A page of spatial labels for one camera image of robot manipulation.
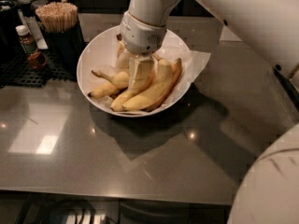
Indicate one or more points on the dark lidded jar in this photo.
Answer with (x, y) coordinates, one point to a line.
(25, 6)
(38, 3)

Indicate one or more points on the orange banana back left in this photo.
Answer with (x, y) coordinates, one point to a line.
(120, 55)

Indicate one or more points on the black chopstick holder cup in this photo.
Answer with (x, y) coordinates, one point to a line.
(67, 45)

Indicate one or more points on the white flat utensil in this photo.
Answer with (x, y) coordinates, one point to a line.
(33, 26)

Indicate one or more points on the small red-brown jar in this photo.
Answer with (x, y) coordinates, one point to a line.
(37, 61)

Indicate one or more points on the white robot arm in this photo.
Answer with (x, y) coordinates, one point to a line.
(269, 191)

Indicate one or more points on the black grid mat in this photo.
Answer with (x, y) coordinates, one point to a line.
(16, 71)

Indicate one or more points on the white paper liner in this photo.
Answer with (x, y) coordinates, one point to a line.
(199, 61)

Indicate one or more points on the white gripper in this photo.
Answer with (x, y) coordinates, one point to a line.
(140, 37)

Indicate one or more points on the small white-capped sauce bottle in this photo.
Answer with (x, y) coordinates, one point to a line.
(26, 39)

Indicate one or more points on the white bowl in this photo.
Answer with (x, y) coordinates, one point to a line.
(101, 54)

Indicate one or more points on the black container far left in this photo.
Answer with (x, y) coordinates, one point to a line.
(9, 20)

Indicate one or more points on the bundle of wooden chopsticks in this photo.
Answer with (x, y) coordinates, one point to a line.
(58, 17)

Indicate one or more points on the orange banana right edge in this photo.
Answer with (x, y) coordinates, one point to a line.
(176, 70)

